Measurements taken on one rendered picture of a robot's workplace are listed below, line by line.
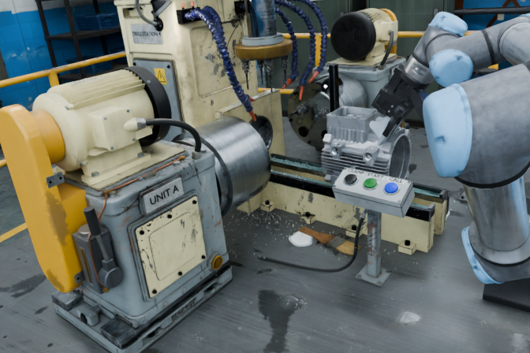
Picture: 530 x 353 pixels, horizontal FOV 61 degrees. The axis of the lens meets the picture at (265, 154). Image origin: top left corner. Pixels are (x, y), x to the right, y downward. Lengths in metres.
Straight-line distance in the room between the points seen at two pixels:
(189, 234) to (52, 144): 0.35
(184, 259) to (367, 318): 0.43
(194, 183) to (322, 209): 0.51
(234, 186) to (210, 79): 0.50
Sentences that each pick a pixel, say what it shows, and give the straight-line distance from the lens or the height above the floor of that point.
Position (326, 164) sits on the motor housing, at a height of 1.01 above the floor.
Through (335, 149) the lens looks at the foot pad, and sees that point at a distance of 1.27.
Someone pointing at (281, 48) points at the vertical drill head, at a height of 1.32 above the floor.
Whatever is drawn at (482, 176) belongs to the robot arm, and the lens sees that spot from 0.67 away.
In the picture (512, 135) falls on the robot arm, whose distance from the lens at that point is 0.61.
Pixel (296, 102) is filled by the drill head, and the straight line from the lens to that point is 1.68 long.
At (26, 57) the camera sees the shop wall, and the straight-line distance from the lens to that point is 6.94.
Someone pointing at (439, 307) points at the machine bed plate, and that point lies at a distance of 1.15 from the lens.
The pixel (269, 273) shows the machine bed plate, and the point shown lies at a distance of 1.24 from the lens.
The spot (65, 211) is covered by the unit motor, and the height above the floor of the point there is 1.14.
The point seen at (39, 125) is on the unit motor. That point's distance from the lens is 0.93.
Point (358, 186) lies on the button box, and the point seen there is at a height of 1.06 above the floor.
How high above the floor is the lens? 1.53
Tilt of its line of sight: 22 degrees down
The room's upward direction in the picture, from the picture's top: 5 degrees counter-clockwise
